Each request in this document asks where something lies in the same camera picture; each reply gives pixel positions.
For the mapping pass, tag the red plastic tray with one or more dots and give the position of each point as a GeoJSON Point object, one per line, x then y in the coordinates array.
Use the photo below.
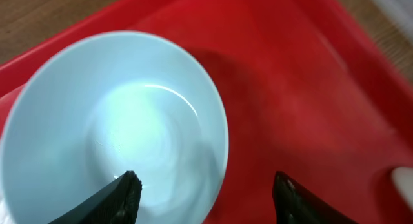
{"type": "Point", "coordinates": [304, 90]}

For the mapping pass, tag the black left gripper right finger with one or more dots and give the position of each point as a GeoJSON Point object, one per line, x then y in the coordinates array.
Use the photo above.
{"type": "Point", "coordinates": [294, 204]}

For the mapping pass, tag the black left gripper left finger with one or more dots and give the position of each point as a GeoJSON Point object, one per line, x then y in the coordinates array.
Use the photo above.
{"type": "Point", "coordinates": [116, 203]}

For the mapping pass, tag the light blue bowl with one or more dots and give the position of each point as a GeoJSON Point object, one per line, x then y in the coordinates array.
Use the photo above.
{"type": "Point", "coordinates": [108, 104]}

